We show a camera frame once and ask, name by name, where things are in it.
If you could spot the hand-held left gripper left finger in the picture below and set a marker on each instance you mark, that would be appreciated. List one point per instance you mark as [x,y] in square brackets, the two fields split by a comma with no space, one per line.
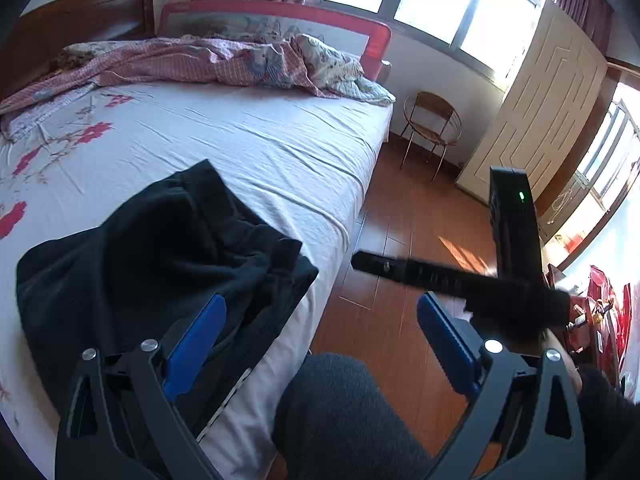
[192,355]

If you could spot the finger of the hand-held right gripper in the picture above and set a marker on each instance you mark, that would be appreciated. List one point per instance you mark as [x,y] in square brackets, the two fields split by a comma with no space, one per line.
[400,267]

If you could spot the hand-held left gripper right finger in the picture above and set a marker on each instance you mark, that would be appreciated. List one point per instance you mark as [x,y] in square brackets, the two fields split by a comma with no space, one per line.
[445,341]

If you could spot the black pants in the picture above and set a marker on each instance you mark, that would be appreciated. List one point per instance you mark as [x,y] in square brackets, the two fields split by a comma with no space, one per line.
[150,260]

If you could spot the person's right forearm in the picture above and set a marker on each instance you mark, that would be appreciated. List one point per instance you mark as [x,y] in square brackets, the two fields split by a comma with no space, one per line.
[610,425]

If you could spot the person's right hand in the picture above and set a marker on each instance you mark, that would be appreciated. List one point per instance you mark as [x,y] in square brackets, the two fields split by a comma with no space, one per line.
[550,339]

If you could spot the red bag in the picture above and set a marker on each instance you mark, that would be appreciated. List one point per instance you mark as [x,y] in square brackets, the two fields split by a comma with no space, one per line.
[605,305]

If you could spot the person's leg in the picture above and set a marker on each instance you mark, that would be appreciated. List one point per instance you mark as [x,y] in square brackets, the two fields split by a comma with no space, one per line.
[340,420]

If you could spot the balcony window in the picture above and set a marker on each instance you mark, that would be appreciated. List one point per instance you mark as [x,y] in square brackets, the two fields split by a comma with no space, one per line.
[605,160]

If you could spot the wicker chair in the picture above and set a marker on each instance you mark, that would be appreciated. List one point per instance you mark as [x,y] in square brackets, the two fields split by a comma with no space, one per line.
[432,125]

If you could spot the cream panelled door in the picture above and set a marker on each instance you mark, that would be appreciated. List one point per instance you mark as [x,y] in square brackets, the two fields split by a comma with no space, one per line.
[545,100]

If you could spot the bed with pink floral sheet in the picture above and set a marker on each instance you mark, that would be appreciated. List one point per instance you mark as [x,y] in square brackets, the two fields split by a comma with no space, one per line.
[250,160]

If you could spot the large window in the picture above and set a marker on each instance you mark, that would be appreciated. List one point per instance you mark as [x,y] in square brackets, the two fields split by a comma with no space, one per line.
[435,5]

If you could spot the pink patterned quilt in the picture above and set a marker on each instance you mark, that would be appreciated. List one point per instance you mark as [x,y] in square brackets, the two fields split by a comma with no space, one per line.
[175,60]

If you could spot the wooden headboard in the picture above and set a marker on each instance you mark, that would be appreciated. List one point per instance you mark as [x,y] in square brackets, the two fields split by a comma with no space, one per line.
[75,20]

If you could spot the red bed rail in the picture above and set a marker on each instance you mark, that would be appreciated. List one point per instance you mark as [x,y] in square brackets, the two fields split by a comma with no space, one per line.
[380,45]

